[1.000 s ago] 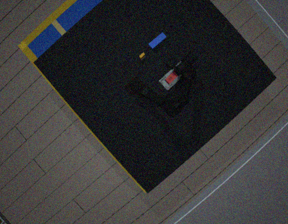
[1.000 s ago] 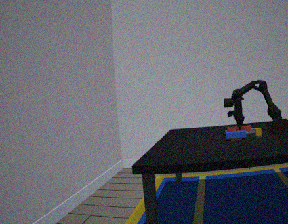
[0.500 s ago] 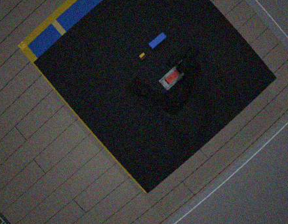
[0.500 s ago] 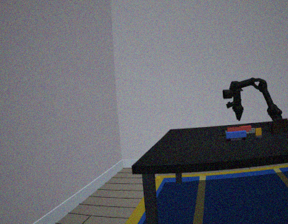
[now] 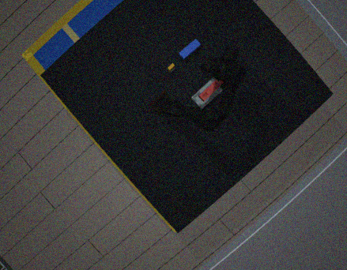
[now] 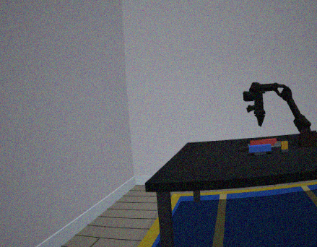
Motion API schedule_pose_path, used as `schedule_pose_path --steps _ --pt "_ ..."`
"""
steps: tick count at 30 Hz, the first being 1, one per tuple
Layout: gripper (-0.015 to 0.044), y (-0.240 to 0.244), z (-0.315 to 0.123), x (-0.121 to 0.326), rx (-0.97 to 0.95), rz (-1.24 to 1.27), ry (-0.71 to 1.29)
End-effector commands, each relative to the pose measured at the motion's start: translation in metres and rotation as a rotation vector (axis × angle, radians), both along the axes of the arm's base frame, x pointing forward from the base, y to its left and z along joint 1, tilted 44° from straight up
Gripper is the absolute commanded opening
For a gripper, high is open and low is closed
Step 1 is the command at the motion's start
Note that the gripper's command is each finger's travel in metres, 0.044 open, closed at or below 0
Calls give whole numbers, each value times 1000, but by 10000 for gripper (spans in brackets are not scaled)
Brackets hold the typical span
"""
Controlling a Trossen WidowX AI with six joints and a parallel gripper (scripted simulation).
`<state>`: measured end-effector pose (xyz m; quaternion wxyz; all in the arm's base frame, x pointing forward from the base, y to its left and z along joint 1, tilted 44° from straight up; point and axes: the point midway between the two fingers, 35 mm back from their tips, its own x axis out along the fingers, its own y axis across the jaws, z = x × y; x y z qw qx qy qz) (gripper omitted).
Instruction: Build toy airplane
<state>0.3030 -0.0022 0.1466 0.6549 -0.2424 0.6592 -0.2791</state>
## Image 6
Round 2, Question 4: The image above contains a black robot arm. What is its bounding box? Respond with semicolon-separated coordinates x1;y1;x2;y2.
243;82;311;132

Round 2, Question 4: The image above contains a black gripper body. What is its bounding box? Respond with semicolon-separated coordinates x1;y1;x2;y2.
254;100;265;116

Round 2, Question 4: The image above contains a blue rectangular block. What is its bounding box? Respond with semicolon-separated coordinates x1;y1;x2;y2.
248;144;272;152

